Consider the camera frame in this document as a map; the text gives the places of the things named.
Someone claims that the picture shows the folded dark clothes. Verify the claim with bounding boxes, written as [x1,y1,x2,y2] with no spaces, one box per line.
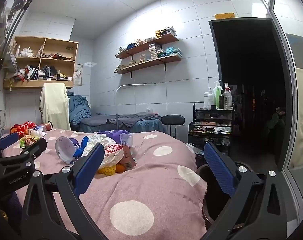
[39,65,57,80]

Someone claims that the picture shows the brown packet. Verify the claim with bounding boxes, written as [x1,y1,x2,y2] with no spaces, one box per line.
[120,145,137,168]

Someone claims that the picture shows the wall poster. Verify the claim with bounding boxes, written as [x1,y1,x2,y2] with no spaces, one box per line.
[73,64,83,86]

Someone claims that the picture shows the black stool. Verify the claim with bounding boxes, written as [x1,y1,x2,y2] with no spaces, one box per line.
[162,114,185,138]

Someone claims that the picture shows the black trolley cart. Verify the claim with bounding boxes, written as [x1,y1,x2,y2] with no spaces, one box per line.
[188,101,234,155]

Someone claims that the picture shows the red chips can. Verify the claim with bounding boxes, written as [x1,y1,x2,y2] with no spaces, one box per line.
[39,121,53,132]

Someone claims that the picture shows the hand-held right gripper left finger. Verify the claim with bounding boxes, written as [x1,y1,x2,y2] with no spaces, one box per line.
[20,142,109,240]

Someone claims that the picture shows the pink polka-dot blanket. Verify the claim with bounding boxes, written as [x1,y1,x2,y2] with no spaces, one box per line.
[0,127,208,240]

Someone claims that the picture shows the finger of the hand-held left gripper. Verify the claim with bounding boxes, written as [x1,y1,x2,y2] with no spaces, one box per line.
[0,132,20,161]
[0,137,47,167]

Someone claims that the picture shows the grey blanket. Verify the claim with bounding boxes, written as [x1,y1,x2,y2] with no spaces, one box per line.
[109,112,162,128]

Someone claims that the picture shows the blue bedding pile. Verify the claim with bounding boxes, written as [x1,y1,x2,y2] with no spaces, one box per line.
[66,92,92,125]

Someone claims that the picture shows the dark brown trash bin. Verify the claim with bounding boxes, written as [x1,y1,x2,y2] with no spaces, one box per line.
[195,161,254,233]

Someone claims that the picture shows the blue massage bed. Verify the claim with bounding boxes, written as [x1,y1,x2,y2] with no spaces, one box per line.
[71,111,164,133]

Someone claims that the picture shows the yellow door sign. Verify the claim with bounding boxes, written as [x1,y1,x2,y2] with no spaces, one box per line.
[215,12,235,20]

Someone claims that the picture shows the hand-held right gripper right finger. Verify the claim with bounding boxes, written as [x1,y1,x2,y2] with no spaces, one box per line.
[199,141,288,240]

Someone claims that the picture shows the purple plastic bag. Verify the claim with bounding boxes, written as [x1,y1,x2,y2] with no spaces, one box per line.
[98,129,130,145]

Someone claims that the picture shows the blue plastic wrapper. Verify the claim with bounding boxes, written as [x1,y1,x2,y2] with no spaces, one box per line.
[74,135,92,158]

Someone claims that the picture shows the yellow mesh net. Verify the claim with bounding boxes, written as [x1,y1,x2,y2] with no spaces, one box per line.
[98,164,118,175]

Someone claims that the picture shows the wall shelves with boxes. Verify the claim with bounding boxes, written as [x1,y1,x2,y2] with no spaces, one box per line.
[115,42,182,72]

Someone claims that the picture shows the row of small boxes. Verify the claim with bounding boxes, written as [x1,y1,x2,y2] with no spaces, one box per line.
[118,26,177,53]

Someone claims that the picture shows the glass sliding door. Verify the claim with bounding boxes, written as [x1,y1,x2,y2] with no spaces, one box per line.
[249,0,303,205]

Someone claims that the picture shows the clear plastic bottle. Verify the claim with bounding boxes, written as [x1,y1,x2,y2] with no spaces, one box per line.
[26,126,47,137]

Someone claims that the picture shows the white arc floor lamp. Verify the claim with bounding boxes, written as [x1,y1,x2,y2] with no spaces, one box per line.
[116,83,158,130]

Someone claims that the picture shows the wooden wall cabinet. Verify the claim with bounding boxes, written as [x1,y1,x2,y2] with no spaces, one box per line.
[3,35,79,89]

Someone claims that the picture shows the white snack bag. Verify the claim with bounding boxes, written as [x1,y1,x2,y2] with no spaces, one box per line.
[80,133,124,169]

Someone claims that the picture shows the white pump bottle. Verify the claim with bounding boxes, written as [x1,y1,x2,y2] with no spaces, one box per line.
[207,87,215,109]

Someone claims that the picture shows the cream towel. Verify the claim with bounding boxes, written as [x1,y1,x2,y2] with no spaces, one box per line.
[39,83,72,131]

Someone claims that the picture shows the potted plant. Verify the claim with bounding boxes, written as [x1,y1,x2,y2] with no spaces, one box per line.
[267,106,287,135]

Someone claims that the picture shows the white paper cup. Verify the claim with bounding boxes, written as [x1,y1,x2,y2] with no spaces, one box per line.
[55,136,80,164]

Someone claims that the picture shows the red patterned bag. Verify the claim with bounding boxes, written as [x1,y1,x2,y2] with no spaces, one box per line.
[10,121,38,134]

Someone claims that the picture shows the green pump bottle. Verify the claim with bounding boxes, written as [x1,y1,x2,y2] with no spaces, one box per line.
[215,80,223,108]

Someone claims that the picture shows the white plastic bag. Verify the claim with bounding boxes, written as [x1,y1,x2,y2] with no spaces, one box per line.
[19,47,34,57]

